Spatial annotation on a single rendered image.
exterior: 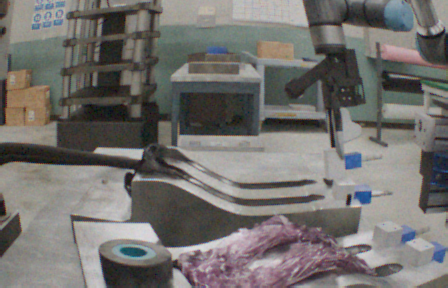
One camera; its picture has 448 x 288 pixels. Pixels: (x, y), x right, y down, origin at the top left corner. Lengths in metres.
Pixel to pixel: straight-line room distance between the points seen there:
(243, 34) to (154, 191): 6.60
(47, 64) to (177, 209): 7.06
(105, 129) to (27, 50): 3.45
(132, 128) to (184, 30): 2.79
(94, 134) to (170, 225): 4.11
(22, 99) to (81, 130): 2.82
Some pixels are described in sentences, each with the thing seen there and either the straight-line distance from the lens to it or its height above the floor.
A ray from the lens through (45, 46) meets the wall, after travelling 7.91.
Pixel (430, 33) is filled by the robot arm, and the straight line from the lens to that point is 1.48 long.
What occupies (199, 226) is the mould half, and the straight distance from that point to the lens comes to 0.91.
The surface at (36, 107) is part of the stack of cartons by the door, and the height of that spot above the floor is 0.27.
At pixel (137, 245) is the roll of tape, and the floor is 0.94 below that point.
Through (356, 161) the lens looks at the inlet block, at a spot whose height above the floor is 0.93.
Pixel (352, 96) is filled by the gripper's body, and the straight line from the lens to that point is 1.06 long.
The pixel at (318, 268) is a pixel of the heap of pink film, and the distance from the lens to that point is 0.62.
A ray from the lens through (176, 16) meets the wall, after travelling 7.47.
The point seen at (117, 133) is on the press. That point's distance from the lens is 4.94.
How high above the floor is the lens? 1.15
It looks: 10 degrees down
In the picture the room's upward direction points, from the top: 1 degrees clockwise
